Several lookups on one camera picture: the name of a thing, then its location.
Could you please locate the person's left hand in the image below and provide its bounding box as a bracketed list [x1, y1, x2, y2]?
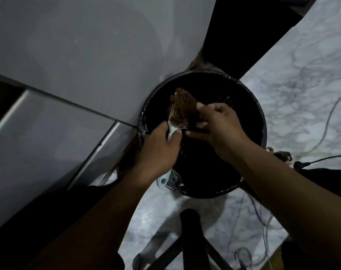
[133, 122, 184, 185]

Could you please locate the person's right hand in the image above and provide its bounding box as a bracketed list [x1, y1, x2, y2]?
[185, 102, 253, 164]

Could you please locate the white handled hairbrush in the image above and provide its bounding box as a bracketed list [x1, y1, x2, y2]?
[156, 94, 191, 189]

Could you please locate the brown hair clump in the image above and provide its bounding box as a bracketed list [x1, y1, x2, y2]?
[170, 87, 201, 124]

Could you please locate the person's left forearm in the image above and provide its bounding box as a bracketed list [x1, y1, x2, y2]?
[24, 166, 157, 270]

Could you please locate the person's right forearm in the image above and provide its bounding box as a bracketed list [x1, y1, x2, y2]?
[232, 138, 341, 270]

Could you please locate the black round trash bin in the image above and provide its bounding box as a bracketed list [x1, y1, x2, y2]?
[137, 70, 268, 200]

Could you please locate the black plastic bin liner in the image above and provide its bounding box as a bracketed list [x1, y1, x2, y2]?
[137, 70, 268, 199]

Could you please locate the black power adapter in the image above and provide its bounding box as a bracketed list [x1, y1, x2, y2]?
[273, 151, 293, 164]

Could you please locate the black chair base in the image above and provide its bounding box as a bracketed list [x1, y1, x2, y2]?
[132, 208, 247, 270]

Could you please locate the dark wooden furniture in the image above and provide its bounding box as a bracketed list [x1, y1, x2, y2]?
[201, 0, 319, 81]

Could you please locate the grey cabinet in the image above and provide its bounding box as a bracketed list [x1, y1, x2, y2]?
[0, 0, 218, 240]

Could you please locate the person's black garment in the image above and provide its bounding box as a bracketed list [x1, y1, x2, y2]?
[295, 167, 341, 201]

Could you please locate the black cable with plug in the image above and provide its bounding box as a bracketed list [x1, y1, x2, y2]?
[293, 155, 341, 170]

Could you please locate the thin grey cable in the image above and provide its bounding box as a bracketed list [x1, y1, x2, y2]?
[226, 193, 276, 270]

